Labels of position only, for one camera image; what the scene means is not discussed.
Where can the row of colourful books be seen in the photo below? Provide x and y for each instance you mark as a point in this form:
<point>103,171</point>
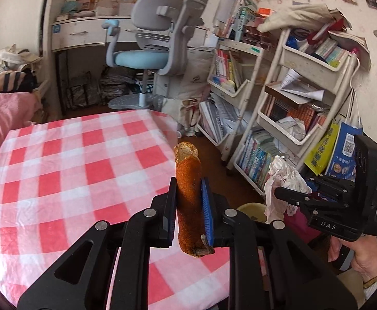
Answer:
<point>327,51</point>

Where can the crumpled white paper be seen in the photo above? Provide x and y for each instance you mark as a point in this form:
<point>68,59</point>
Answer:
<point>291,127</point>

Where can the beige cloth bag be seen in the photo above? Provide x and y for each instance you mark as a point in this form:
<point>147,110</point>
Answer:
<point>298,16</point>

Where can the row of red spine books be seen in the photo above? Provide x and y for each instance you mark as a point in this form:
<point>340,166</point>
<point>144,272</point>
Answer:
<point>227,67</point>

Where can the orange box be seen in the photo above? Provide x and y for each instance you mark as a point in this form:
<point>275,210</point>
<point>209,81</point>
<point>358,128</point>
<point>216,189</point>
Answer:
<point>263,12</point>

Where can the stack of spiral notebooks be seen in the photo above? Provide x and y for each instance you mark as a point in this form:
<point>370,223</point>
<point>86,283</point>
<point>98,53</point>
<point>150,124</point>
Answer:
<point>217,116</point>

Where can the row of blue spine books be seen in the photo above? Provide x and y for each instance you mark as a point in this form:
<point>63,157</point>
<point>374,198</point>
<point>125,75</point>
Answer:
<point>259,158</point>

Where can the white desk with drawers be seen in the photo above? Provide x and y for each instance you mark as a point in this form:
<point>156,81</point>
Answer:
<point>78,32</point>

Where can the stack of upright workbooks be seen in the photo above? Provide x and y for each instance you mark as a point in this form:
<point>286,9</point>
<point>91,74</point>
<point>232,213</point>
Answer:
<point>237,13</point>

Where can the person's right hand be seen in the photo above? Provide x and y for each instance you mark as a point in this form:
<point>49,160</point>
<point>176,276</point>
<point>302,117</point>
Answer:
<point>369,258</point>

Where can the red white checkered tablecloth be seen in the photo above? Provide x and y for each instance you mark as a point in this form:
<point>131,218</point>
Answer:
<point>78,184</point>

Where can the teal container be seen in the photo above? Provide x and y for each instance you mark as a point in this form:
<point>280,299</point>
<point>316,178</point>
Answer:
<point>69,6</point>

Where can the grey blue desk chair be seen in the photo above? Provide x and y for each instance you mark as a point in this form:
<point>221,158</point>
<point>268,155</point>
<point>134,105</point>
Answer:
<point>153,16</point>

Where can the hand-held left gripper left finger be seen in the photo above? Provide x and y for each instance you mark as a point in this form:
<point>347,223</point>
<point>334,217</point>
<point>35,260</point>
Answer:
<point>170,213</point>

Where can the pink duvet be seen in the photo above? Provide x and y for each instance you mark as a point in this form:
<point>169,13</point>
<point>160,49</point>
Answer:
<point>4,119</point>

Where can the white plastic wrapper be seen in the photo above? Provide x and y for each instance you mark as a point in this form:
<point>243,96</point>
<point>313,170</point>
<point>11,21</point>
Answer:
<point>282,180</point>

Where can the narrow white rolling cart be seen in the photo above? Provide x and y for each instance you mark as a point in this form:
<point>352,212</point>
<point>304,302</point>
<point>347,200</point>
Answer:
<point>240,46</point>

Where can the floral fabric bag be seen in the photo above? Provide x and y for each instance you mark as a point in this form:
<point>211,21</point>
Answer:
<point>190,116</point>

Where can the white tote bag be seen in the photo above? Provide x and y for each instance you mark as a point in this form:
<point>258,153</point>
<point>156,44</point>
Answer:
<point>195,77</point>

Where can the yellow round bin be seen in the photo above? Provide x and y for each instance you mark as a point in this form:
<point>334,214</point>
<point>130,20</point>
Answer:
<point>251,211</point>

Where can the wide white rolling cart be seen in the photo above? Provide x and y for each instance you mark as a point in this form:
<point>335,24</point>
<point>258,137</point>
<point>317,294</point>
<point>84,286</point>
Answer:
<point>304,59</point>

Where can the clear bag with black trim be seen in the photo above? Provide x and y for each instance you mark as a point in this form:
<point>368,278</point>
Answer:
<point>82,90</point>

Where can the row of dark spine books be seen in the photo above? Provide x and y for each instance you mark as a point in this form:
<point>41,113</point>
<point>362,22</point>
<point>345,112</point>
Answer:
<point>291,113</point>

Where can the pink bag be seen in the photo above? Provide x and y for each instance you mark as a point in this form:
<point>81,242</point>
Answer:
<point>300,226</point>

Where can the white folded paper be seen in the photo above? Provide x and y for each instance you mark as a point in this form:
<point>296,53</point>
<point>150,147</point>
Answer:
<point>301,85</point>

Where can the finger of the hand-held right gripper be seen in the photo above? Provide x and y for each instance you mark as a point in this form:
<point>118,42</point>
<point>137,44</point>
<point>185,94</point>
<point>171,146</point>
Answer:
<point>291,195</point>
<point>333,185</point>

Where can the yellow shopping bag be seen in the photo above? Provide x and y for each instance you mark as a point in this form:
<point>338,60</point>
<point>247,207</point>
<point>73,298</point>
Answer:
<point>320,148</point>

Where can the white wardrobe with tree decal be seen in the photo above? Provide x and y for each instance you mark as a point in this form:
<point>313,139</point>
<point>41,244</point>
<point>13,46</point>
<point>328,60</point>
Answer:
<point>14,13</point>

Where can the blue shopping bag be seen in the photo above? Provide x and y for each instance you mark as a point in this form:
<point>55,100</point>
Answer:
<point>343,148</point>

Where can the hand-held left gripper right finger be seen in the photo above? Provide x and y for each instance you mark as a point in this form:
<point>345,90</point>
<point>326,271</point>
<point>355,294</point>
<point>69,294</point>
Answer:
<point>208,213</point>

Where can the orange peel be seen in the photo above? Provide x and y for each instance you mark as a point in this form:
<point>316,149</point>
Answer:
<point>188,184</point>

